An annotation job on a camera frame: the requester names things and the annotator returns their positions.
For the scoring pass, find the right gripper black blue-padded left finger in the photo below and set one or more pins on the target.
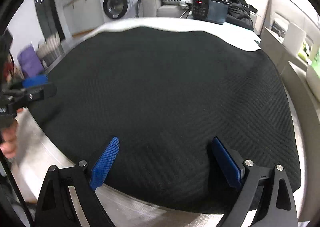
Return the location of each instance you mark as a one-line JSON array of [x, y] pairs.
[[66, 191]]

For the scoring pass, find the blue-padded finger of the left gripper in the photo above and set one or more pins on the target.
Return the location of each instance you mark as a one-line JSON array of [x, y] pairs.
[[38, 88]]

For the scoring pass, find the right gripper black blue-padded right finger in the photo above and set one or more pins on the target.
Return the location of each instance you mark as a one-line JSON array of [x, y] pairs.
[[269, 188]]

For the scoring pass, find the black knit garment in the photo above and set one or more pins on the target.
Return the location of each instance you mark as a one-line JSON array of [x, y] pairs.
[[166, 95]]

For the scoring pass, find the person's left hand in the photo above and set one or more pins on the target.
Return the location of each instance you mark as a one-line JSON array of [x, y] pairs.
[[9, 136]]

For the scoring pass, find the purple storage bin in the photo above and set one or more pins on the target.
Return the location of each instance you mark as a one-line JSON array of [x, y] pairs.
[[29, 62]]

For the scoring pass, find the white washing machine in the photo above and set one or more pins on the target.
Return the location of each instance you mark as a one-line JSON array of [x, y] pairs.
[[117, 9]]

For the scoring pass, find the white plastic basket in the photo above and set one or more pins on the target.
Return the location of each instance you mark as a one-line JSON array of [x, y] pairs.
[[313, 81]]

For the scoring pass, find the grey fabric storage box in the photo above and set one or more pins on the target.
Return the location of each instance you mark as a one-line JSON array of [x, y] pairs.
[[274, 48]]

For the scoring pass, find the beige upholstered headboard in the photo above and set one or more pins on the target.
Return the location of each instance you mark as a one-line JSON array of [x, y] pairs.
[[292, 13]]

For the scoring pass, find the black rice cooker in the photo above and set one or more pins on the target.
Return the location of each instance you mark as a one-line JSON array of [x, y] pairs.
[[214, 11]]

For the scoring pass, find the black jacket pile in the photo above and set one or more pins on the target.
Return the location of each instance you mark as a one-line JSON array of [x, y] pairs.
[[239, 14]]

